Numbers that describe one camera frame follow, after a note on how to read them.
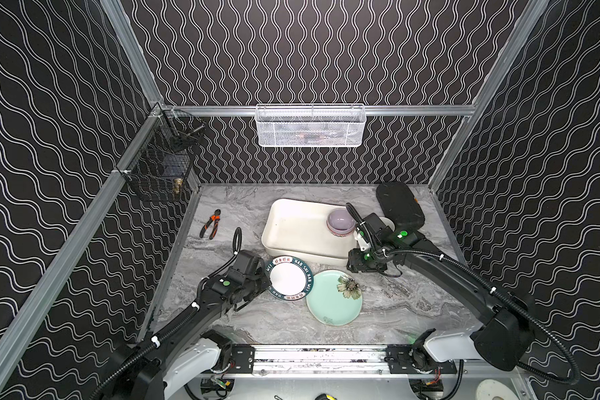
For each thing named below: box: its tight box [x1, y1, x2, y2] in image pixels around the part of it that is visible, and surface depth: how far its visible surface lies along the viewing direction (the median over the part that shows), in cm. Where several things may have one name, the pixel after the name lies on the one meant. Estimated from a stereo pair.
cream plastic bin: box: [261, 198, 359, 267], surface depth 107 cm
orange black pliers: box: [199, 208, 222, 240], surface depth 108 cm
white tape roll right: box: [476, 378, 520, 400], surface depth 71 cm
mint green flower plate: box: [305, 269, 364, 327], surface depth 87 cm
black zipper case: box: [375, 181, 425, 232], surface depth 109 cm
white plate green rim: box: [266, 255, 315, 301], surface depth 90 cm
